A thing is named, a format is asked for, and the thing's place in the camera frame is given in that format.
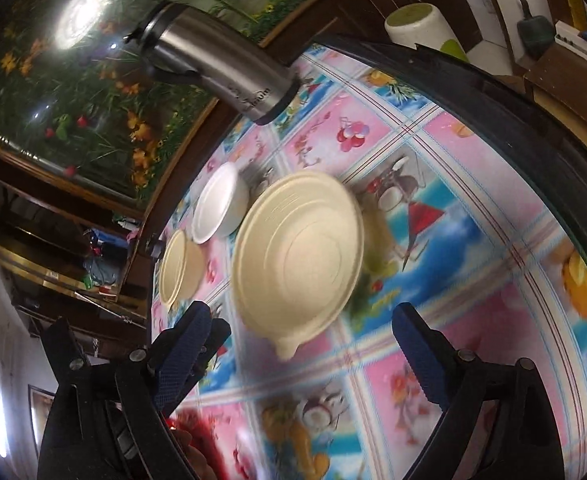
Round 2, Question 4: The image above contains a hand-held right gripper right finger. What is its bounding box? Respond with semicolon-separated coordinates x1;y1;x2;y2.
392;302;559;480

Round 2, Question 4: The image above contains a stainless steel thermos jug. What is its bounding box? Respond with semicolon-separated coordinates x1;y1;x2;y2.
124;1;300;126

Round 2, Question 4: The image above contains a dark wooden cabinet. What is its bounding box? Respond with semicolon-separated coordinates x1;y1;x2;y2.
0;0;479;321

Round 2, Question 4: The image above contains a blue bag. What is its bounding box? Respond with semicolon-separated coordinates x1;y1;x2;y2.
81;255;119;291

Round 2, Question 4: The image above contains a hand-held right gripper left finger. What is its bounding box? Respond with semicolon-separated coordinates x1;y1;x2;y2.
38;302;213;480

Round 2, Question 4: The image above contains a dark green container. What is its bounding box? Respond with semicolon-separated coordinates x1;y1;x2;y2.
516;0;557;61

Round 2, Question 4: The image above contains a small white bowl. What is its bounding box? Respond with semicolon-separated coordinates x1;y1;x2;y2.
192;161;250;246

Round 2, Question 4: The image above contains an artificial flower display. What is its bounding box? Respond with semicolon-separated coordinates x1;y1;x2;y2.
0;0;334;206

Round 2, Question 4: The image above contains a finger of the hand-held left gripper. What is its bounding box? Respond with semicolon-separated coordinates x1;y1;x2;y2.
188;317;233;391
41;316;87;386

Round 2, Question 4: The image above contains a printed fruit tablecloth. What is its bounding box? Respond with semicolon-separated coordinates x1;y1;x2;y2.
146;42;587;480

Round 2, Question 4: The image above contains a beige plastic bowl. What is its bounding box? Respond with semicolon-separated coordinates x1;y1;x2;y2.
160;230;205;311
232;171;365;361

